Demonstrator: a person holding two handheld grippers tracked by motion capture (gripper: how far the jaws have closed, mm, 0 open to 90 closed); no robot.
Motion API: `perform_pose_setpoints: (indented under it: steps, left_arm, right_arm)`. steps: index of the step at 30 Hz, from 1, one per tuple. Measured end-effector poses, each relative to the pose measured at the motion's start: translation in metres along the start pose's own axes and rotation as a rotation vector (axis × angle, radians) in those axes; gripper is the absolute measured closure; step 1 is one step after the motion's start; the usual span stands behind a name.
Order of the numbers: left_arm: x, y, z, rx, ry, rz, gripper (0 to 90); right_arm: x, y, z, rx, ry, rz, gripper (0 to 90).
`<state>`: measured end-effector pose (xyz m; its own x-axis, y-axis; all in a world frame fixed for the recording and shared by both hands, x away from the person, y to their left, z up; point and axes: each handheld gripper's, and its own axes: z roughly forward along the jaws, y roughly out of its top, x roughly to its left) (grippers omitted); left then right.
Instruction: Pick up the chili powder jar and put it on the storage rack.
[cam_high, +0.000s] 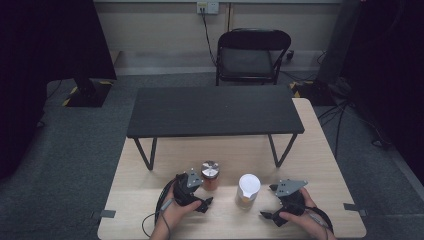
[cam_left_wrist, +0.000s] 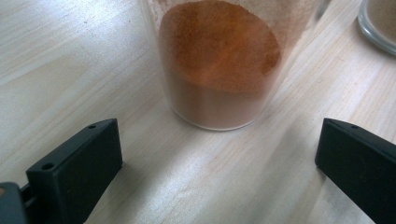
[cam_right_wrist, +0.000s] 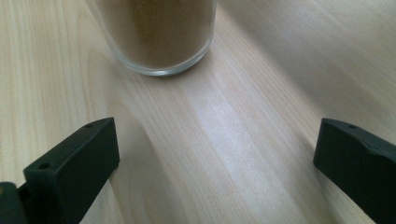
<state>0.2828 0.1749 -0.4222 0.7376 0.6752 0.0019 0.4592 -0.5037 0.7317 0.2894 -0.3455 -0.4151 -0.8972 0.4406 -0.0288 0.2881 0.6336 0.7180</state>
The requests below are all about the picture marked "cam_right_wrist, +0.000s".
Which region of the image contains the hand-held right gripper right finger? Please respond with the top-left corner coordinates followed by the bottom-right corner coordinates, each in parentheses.
top-left (312, 118), bottom-right (396, 224)

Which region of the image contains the white cup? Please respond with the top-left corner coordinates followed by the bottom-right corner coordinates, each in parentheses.
top-left (83, 0), bottom-right (218, 77)

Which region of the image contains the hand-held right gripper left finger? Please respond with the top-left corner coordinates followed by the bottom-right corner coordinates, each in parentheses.
top-left (18, 117), bottom-right (120, 224)

